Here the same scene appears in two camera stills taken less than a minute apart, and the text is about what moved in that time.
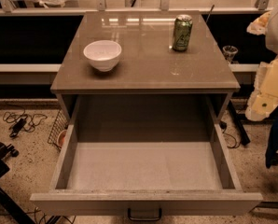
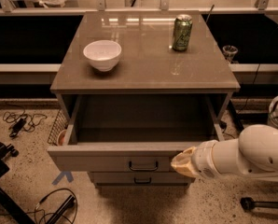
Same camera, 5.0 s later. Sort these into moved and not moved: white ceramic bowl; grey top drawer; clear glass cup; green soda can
Moved: grey top drawer
Not moved: clear glass cup; green soda can; white ceramic bowl
